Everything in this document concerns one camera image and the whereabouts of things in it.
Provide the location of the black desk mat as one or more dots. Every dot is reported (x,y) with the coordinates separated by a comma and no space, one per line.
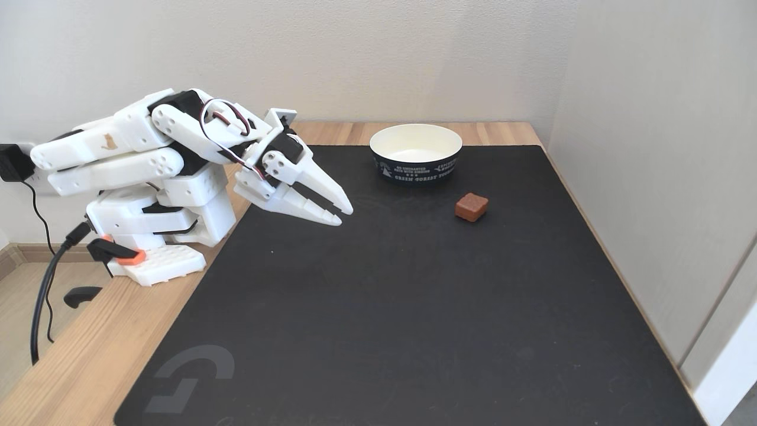
(414,307)

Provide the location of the black power adapter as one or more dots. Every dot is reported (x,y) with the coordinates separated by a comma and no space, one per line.
(12,163)

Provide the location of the white wall outlet plate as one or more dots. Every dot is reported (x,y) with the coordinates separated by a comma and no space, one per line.
(41,184)

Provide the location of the brown cube toy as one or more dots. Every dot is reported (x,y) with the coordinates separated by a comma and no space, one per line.
(471,206)

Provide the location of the dark blue paper bowl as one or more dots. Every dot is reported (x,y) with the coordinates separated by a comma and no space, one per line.
(417,168)

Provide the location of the black and orange clamp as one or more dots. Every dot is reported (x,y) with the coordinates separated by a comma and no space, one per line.
(121,253)

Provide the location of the white door frame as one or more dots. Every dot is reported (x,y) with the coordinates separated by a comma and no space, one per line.
(730,373)

